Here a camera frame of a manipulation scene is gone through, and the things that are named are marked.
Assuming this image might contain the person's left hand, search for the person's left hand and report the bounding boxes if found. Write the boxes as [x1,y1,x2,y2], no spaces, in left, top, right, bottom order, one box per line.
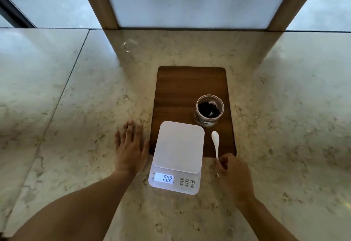
[114,120,150,177]

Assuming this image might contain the person's right hand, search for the person's right hand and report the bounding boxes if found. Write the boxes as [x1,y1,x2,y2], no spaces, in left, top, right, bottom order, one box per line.
[216,153,256,206]

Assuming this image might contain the white ceramic spoon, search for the white ceramic spoon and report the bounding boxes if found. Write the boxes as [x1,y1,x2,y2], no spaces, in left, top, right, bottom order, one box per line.
[211,131,220,177]

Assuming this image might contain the person's left forearm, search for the person's left forearm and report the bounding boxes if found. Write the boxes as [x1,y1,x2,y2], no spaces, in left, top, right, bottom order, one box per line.
[10,170,136,241]

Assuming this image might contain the person's right forearm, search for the person's right forearm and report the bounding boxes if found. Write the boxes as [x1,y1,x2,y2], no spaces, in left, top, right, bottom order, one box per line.
[236,196,300,241]

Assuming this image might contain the white digital kitchen scale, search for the white digital kitchen scale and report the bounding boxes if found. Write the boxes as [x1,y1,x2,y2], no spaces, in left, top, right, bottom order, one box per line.
[148,121,205,195]

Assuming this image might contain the clear glass jar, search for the clear glass jar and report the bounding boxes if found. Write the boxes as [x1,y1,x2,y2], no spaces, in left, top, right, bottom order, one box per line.
[194,94,225,127]

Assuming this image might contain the dark dried food pieces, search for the dark dried food pieces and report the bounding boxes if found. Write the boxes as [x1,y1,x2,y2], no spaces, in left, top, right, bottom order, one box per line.
[198,101,221,118]

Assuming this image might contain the dark wooden board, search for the dark wooden board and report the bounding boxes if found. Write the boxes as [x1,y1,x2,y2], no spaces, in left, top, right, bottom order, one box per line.
[149,66,237,157]

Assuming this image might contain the wooden frame post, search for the wooden frame post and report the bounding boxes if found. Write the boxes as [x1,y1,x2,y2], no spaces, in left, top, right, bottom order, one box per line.
[75,0,119,30]
[266,0,326,32]

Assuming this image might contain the black metal frame bar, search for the black metal frame bar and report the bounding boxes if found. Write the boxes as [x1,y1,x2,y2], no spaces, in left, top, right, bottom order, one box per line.
[0,0,37,28]

